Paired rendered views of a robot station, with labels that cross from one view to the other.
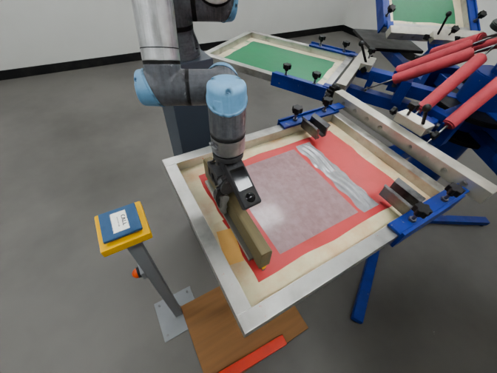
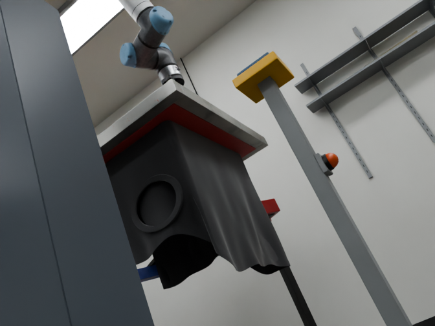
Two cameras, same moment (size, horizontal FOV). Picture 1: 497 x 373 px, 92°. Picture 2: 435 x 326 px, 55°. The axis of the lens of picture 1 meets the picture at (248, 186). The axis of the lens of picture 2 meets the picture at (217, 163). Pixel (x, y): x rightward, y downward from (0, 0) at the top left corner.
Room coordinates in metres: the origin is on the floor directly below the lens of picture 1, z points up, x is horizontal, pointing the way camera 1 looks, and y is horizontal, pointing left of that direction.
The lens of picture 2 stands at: (1.06, 1.00, 0.34)
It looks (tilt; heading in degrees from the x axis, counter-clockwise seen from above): 24 degrees up; 235
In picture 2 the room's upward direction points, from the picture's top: 24 degrees counter-clockwise
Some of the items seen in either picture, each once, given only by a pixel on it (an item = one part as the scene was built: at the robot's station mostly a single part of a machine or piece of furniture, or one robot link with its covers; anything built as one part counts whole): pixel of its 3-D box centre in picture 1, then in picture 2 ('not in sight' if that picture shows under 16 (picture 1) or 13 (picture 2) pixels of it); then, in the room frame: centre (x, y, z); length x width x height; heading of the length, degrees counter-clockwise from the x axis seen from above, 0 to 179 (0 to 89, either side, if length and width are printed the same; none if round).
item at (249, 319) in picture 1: (305, 181); (136, 181); (0.55, -0.19, 0.97); 0.79 x 0.58 x 0.04; 123
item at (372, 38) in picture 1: (406, 66); not in sight; (1.80, -1.04, 0.91); 1.34 x 0.41 x 0.08; 3
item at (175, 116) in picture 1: (197, 169); (54, 256); (0.94, 0.29, 0.60); 0.18 x 0.18 x 1.20; 37
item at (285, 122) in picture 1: (308, 121); not in sight; (0.92, -0.24, 0.97); 0.30 x 0.05 x 0.07; 123
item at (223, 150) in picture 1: (226, 142); (171, 77); (0.42, 0.06, 1.22); 0.08 x 0.08 x 0.05
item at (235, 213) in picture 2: not in sight; (232, 200); (0.40, 0.06, 0.74); 0.45 x 0.03 x 0.43; 33
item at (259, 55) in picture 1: (305, 49); not in sight; (1.54, -0.27, 1.05); 1.08 x 0.61 x 0.23; 63
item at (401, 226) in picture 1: (423, 214); not in sight; (0.45, -0.54, 0.97); 0.30 x 0.05 x 0.07; 123
